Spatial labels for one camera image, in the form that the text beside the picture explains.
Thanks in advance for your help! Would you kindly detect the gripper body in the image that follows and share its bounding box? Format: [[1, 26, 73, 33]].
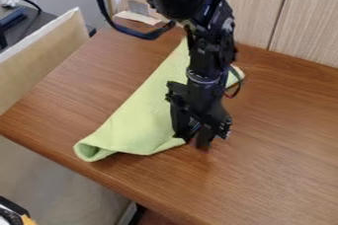
[[164, 79, 234, 144]]

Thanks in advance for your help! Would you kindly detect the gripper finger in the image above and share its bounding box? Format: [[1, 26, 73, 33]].
[[195, 125, 217, 152]]

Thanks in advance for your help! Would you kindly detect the light green cloth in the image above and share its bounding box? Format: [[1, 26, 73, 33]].
[[72, 36, 246, 163]]

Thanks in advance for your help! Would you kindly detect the cardboard box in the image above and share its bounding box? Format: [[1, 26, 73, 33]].
[[0, 6, 92, 115]]

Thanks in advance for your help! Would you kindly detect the black cable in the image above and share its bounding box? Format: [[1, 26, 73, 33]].
[[92, 0, 178, 41]]

